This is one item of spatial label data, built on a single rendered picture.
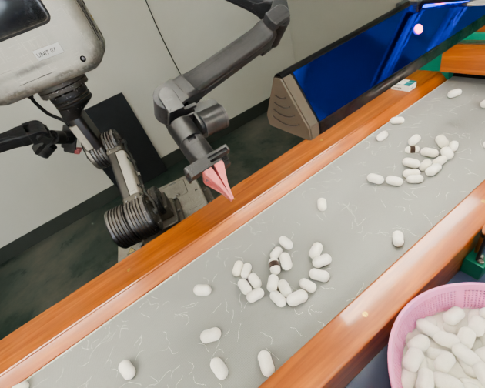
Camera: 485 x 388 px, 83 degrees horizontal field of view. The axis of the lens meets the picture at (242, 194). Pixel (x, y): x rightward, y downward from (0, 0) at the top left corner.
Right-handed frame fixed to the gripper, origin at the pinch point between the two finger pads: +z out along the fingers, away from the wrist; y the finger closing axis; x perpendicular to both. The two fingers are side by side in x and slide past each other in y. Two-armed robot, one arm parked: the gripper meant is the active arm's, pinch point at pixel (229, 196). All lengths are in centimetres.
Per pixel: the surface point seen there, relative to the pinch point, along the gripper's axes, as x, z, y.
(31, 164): 147, -131, -76
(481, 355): -16.8, 39.4, 11.7
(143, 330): 6.9, 11.7, -28.2
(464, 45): 0, 0, 79
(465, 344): -15.5, 38.2, 11.6
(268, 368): -8.2, 26.6, -12.0
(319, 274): -4.2, 21.8, 4.3
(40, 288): 154, -49, -111
